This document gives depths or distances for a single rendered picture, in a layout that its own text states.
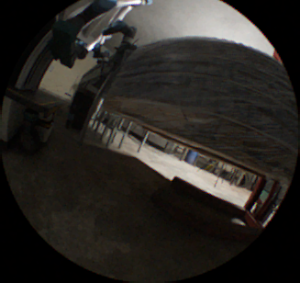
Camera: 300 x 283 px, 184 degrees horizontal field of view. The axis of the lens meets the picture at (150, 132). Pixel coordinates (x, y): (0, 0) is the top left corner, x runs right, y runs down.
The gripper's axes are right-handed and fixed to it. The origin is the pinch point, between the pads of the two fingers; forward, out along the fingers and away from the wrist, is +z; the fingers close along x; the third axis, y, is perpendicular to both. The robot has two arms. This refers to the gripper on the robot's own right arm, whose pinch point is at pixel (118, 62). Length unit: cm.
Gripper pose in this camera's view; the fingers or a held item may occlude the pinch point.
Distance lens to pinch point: 70.1
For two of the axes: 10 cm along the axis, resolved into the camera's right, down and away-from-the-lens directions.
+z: -2.8, 8.7, 4.0
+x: 7.0, 4.7, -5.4
